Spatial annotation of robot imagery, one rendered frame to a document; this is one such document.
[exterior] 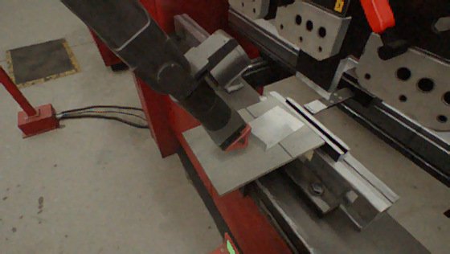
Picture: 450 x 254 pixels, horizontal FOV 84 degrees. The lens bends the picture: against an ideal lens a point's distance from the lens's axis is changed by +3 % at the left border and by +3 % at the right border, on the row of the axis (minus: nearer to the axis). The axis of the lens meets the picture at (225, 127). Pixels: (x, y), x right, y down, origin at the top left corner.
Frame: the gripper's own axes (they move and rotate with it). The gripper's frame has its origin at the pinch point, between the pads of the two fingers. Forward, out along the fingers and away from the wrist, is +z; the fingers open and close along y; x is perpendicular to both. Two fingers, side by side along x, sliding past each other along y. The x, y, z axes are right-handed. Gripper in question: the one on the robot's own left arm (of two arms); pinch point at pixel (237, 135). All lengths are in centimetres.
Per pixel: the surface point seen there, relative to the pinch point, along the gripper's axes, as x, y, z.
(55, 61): 103, 264, 56
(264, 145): -2.9, -5.0, 2.1
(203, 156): 7.9, 0.2, -2.4
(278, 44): -32, 36, 26
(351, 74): -32.7, 2.5, 18.0
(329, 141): -14.0, -10.0, 10.9
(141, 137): 64, 112, 81
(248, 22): -33, 57, 26
